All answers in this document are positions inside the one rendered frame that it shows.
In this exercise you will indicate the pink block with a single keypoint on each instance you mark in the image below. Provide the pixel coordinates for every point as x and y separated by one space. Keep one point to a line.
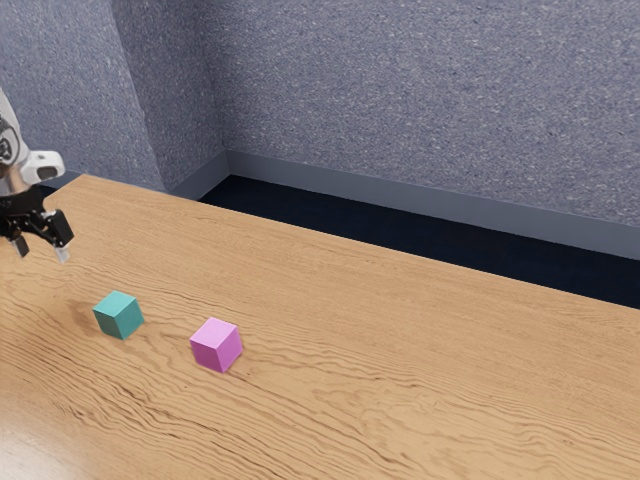
216 345

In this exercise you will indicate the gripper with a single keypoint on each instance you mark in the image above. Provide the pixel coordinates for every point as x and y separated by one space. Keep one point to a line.
19 206

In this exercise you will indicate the teal block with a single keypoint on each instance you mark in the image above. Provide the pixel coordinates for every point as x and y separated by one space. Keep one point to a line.
117 315

